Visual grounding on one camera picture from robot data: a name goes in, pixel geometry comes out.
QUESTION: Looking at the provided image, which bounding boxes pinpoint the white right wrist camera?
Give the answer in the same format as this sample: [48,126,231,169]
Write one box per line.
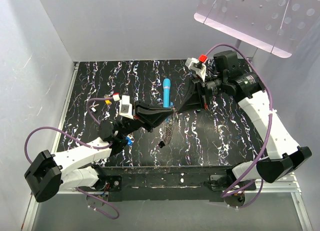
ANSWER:
[185,54,208,82]

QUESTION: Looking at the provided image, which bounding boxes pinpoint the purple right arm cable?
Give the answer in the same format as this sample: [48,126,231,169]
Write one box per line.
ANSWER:
[203,43,274,207]

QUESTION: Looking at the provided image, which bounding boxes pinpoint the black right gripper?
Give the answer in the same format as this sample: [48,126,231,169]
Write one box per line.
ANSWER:
[176,74,227,114]

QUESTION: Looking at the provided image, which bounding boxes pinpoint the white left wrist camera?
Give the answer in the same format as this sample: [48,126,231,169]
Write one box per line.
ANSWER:
[119,95,134,119]

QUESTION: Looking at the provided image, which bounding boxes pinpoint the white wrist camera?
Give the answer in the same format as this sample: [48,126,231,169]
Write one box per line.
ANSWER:
[119,95,134,119]
[185,54,208,82]

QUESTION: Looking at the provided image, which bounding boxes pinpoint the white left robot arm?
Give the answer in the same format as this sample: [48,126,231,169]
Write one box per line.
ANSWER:
[24,102,174,203]

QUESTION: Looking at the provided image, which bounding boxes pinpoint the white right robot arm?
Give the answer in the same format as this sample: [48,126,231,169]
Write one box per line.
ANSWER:
[178,50,312,190]

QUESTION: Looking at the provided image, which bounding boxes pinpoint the key with blue tag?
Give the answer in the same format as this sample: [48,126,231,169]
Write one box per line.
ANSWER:
[126,137,133,146]

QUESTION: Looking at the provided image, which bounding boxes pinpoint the aluminium rail frame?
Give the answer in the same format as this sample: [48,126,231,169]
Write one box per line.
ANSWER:
[32,59,302,231]

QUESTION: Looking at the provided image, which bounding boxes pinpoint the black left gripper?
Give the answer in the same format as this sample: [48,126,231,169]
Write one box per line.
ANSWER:
[119,100,173,138]

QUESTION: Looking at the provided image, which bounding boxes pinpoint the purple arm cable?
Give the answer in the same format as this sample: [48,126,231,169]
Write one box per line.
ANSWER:
[203,43,274,207]
[24,93,121,220]

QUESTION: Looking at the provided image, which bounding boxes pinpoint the blue toy microphone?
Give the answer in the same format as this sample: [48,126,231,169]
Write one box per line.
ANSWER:
[162,78,171,108]

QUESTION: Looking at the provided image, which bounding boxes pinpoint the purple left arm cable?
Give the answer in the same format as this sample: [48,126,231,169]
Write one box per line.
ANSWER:
[24,93,121,220]

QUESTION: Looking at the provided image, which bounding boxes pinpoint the lilac music stand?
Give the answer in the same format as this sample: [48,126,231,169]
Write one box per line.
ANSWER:
[194,0,320,58]

